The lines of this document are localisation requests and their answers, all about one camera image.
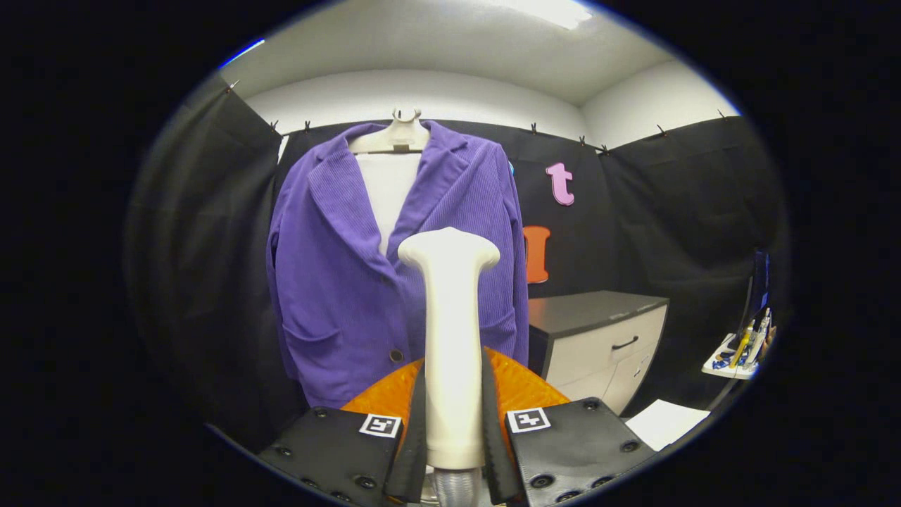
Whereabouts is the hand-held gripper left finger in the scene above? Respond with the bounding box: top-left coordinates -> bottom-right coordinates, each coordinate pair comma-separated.
257,359 -> 429,506

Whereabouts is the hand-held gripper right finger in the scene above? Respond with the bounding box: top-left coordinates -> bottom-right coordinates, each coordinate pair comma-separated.
481,346 -> 659,507

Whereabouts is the grey steamer hose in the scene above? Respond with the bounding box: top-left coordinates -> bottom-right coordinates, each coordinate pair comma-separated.
431,466 -> 483,507

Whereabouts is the white garment steamer head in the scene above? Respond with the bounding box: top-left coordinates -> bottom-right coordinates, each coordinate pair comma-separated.
397,226 -> 502,470

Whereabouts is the purple corduroy jacket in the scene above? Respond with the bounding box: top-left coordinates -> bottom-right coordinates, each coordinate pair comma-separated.
266,120 -> 530,409

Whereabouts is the beige clothes hanger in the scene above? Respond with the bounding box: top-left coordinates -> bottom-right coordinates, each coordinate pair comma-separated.
347,107 -> 431,155

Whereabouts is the white cabinet with grey top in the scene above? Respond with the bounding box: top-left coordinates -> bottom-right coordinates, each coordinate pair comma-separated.
528,290 -> 669,416

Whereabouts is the white paper sheet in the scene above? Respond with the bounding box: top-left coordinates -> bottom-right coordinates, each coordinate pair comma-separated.
624,399 -> 712,452

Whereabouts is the yellow tool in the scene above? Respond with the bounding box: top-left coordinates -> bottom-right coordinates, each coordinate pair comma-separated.
729,327 -> 752,369

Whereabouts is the dark computer monitor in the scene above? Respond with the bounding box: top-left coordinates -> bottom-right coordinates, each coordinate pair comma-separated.
739,248 -> 771,339

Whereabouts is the narrow ceiling light strip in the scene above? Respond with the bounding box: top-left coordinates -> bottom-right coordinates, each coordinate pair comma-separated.
218,38 -> 266,70

